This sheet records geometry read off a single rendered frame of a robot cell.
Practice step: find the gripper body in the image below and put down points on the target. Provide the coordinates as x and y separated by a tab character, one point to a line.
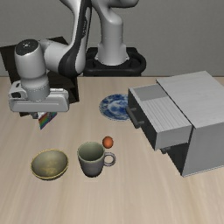
55	102

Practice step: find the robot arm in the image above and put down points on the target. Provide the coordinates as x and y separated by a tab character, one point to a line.
110	35

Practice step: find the rainbow cake wedge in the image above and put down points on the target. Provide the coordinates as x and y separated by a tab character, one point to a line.
46	120

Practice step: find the grey cabinet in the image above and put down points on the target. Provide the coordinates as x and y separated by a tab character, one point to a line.
201	99

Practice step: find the blue and white plate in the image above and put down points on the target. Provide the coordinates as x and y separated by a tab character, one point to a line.
114	107

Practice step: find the olive bowl with yellow rim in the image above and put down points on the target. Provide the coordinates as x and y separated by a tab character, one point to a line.
49	164

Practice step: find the small orange fruit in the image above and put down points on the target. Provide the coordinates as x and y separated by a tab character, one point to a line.
108	142

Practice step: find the grey-green mug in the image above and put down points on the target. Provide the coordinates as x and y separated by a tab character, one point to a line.
92	163

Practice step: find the grey open drawer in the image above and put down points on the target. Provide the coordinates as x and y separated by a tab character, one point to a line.
166	116

